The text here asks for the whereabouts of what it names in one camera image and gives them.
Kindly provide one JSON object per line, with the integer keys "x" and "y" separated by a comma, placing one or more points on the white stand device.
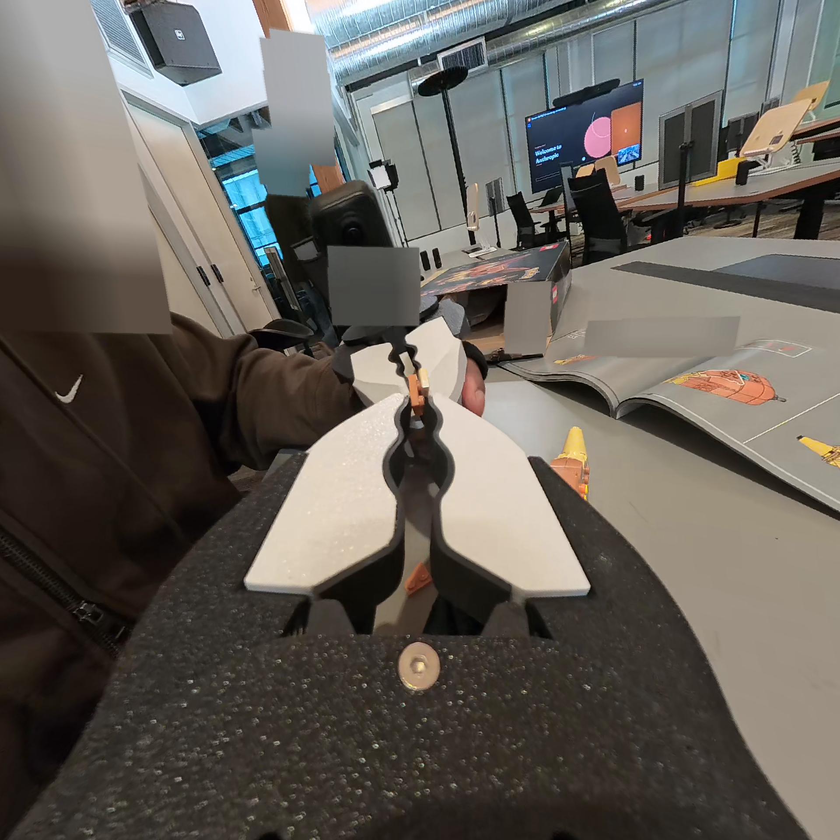
{"x": 472, "y": 203}

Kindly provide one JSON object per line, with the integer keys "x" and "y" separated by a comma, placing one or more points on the black office chair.
{"x": 522, "y": 216}
{"x": 597, "y": 210}

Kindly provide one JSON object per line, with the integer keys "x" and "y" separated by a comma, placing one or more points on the printed toy set box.
{"x": 485, "y": 269}

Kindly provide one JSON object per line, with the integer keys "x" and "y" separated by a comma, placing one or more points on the studio light panel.
{"x": 382, "y": 174}

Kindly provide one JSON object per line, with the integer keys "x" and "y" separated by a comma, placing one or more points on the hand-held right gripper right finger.
{"x": 512, "y": 512}

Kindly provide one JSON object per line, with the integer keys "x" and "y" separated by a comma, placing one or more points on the wall television screen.
{"x": 564, "y": 151}

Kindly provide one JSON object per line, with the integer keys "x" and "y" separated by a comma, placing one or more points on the black camera bar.
{"x": 587, "y": 92}

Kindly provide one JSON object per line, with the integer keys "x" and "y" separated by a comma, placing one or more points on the brown tan brick arm model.
{"x": 569, "y": 469}

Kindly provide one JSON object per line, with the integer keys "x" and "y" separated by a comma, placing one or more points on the tan board stand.
{"x": 774, "y": 131}

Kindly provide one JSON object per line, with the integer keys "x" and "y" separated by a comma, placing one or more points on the brown zip hoodie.
{"x": 79, "y": 492}

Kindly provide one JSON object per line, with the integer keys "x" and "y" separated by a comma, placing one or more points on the long wooden table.
{"x": 754, "y": 180}

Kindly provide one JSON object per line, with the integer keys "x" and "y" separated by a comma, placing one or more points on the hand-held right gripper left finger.
{"x": 328, "y": 512}

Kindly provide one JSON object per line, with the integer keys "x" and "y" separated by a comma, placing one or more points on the yellow plastic object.
{"x": 722, "y": 172}

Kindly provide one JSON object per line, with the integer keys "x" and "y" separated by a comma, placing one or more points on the person's left forearm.
{"x": 282, "y": 394}

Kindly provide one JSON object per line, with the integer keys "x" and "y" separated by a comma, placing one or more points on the brown wedge plate brick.
{"x": 418, "y": 581}
{"x": 415, "y": 394}

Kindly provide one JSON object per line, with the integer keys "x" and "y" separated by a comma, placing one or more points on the black wall speaker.
{"x": 177, "y": 39}

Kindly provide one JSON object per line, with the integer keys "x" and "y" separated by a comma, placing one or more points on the tan tile brick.
{"x": 424, "y": 380}

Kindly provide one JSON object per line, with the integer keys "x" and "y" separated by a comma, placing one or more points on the white wall air vent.
{"x": 121, "y": 33}

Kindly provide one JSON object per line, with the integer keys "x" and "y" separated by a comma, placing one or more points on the black floor lamp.
{"x": 443, "y": 77}

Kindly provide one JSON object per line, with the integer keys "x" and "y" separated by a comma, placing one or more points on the person's left hand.
{"x": 474, "y": 394}

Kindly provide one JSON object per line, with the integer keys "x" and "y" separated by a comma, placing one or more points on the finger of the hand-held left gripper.
{"x": 446, "y": 361}
{"x": 377, "y": 377}

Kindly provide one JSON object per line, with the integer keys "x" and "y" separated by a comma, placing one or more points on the brick instruction booklet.
{"x": 722, "y": 407}

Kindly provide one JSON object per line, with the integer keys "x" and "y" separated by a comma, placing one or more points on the grey desk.
{"x": 689, "y": 558}

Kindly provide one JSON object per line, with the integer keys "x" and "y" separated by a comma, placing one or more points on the black acoustic panel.
{"x": 702, "y": 138}

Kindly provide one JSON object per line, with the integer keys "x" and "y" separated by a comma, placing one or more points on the white double door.
{"x": 190, "y": 229}

